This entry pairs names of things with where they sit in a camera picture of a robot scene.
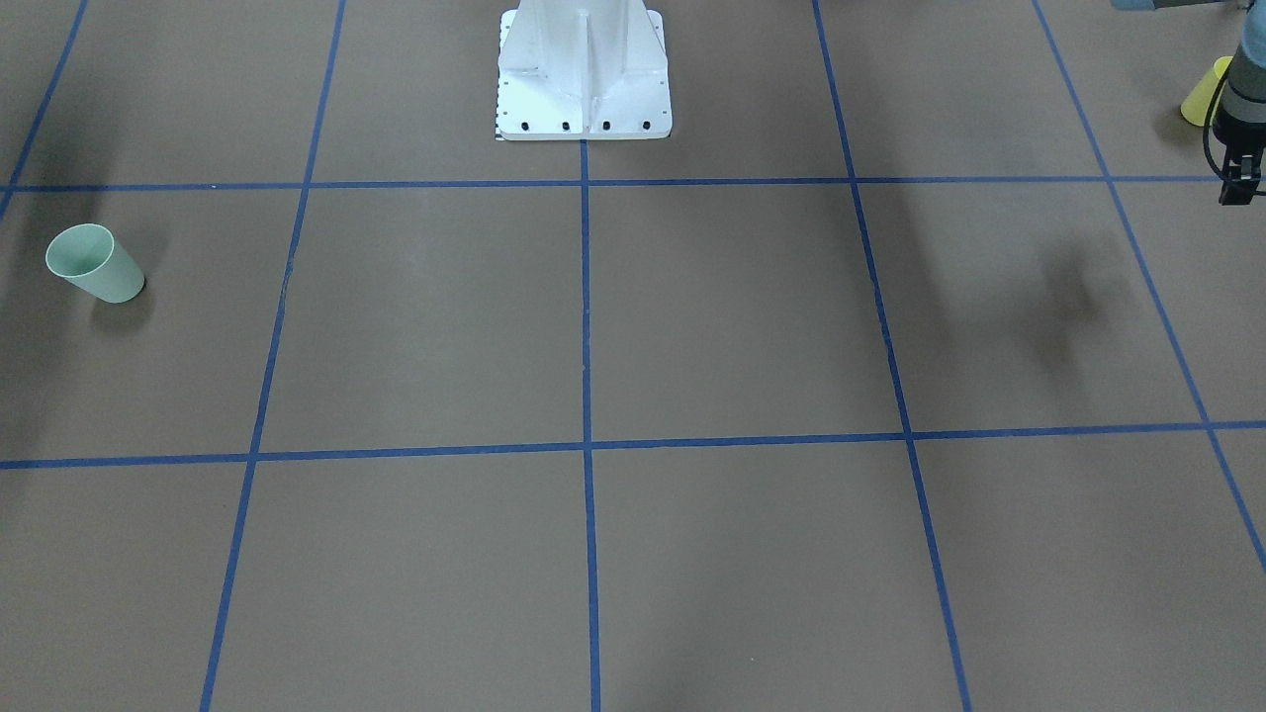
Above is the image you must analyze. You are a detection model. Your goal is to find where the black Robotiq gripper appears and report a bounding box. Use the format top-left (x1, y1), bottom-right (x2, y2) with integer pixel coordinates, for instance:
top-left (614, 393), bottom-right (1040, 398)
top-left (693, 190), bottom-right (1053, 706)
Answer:
top-left (1218, 119), bottom-right (1265, 207)

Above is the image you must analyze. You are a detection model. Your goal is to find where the yellow plastic cup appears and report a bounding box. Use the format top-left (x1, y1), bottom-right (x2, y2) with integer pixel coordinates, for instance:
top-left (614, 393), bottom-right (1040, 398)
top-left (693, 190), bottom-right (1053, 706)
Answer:
top-left (1179, 54), bottom-right (1231, 128)

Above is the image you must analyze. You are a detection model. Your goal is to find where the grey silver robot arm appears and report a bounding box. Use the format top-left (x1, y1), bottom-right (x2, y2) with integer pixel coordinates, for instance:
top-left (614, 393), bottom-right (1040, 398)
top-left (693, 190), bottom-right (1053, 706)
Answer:
top-left (1179, 1), bottom-right (1265, 207)

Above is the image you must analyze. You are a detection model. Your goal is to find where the light green plastic cup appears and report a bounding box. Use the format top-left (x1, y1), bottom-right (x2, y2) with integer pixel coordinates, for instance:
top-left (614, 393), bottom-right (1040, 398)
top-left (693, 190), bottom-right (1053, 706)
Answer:
top-left (46, 222), bottom-right (146, 304)

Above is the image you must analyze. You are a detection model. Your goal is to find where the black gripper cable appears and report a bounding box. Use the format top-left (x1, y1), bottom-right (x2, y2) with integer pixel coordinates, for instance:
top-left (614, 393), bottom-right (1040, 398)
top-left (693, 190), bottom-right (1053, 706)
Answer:
top-left (1201, 84), bottom-right (1232, 184)

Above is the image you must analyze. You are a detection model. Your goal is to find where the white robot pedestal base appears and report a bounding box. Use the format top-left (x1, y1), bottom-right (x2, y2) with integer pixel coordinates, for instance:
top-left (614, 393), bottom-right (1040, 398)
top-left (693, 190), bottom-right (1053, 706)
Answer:
top-left (495, 1), bottom-right (674, 141)

